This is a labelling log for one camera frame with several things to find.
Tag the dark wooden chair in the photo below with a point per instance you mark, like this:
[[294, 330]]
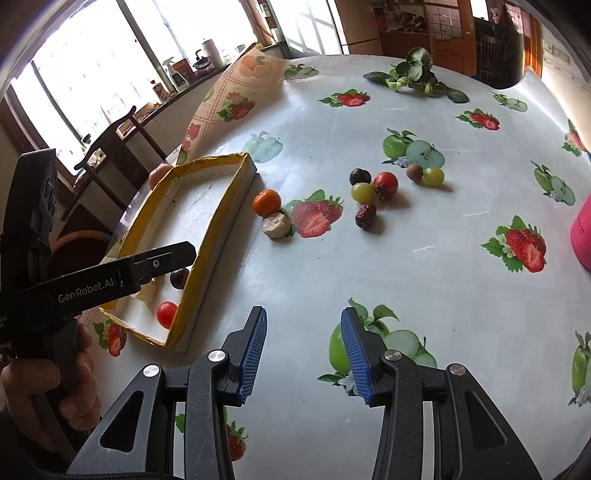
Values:
[[111, 157]]

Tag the green bok choy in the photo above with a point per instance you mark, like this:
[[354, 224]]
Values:
[[411, 74]]

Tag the yellow-green grape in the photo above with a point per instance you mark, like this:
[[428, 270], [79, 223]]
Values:
[[362, 192]]

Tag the dark purple grape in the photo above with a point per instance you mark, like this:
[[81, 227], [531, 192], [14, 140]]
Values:
[[359, 176]]

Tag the beige ginger piece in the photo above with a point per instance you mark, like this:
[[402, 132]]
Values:
[[276, 225]]

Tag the pale green grape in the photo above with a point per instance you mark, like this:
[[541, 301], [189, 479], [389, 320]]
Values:
[[434, 176]]

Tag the dark metal kettle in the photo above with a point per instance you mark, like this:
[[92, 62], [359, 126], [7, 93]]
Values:
[[202, 62]]

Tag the fruit-printed tablecloth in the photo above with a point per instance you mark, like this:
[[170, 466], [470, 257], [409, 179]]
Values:
[[323, 277]]

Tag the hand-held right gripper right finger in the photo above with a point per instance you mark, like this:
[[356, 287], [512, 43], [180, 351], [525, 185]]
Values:
[[355, 355]]

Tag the yellow-rimmed white cardboard box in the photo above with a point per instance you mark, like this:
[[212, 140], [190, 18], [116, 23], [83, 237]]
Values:
[[184, 217]]

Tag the dark plum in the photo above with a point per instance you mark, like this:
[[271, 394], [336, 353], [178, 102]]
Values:
[[179, 278]]

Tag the dried red date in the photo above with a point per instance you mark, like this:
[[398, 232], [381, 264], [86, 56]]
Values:
[[365, 216]]

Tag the orange tangerine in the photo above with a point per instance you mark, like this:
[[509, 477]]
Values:
[[266, 202]]

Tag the orange peach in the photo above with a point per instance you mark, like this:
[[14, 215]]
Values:
[[159, 174]]

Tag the pink thermos bottle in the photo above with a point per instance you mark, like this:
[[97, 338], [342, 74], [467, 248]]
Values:
[[582, 230]]

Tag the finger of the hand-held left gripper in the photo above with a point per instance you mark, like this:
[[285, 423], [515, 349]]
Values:
[[171, 258]]

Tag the wooden door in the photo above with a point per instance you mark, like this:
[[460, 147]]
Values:
[[448, 32]]

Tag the brown tall cabinet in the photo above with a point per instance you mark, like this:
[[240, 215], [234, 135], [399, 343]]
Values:
[[355, 23]]

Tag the person's left hand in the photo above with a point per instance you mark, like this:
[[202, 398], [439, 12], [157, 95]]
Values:
[[41, 376]]

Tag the white spray bottle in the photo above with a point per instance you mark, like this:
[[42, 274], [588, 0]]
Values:
[[175, 74]]

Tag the brown longan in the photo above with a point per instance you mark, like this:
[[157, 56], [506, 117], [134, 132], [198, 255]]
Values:
[[414, 172]]

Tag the small red cherry tomato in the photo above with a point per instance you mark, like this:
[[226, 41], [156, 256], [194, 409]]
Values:
[[166, 314]]

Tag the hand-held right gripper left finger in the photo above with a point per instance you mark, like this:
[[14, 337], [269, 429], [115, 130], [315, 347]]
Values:
[[254, 350]]

